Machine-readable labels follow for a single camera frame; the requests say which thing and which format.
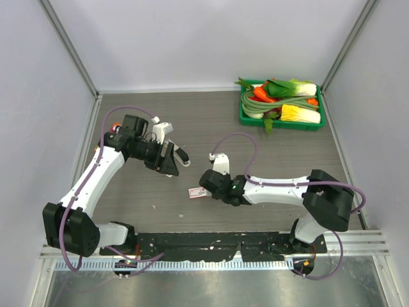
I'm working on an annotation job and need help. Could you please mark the white slotted cable duct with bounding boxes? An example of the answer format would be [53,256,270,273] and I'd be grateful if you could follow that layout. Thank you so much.
[56,257,294,271]

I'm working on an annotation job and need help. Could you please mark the green plastic tray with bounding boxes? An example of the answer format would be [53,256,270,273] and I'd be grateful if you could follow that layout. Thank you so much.
[235,77,325,134]

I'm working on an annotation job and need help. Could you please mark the yellow white cabbage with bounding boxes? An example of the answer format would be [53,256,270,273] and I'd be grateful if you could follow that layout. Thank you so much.
[281,104,321,124]

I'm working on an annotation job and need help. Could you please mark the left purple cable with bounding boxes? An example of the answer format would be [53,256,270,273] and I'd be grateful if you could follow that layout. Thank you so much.
[59,105,167,276]

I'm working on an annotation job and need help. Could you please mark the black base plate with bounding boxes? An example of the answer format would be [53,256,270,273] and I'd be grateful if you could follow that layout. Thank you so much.
[113,232,327,262]

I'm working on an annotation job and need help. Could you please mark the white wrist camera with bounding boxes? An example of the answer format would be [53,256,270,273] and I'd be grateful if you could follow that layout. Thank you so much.
[208,153,230,175]
[151,116,173,144]

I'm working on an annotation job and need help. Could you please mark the green long beans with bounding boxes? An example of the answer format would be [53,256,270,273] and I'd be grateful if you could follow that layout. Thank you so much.
[240,90,320,118]

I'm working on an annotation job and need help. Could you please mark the green leafy herb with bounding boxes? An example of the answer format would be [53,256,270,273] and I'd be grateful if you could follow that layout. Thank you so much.
[263,118,274,135]

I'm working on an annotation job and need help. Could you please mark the orange carrot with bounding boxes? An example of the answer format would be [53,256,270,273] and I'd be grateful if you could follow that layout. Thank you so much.
[253,86,276,103]

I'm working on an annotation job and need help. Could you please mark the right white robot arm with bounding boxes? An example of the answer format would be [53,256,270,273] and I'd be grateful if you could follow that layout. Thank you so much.
[199,169,354,253]

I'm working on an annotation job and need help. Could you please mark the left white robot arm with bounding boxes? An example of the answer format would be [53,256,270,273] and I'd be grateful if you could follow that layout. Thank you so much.
[42,115,179,257]

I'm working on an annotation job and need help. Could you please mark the candy snack bag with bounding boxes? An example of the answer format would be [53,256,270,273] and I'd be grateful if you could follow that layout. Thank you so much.
[110,122,121,133]

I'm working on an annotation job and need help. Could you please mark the red white staple box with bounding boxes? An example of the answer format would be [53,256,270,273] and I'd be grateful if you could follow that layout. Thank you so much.
[188,187,212,199]

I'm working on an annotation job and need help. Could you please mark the white green bok choy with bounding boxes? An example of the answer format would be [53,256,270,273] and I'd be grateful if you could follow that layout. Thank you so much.
[265,79,317,98]

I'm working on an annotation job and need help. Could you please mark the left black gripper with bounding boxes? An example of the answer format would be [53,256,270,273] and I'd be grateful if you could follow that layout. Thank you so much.
[130,138,180,175]

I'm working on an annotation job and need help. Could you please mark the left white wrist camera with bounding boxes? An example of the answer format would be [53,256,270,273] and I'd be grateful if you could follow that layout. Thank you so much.
[151,116,173,144]

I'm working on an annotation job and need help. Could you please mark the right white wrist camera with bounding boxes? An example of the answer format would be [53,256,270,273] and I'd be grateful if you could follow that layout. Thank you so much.
[208,153,230,175]

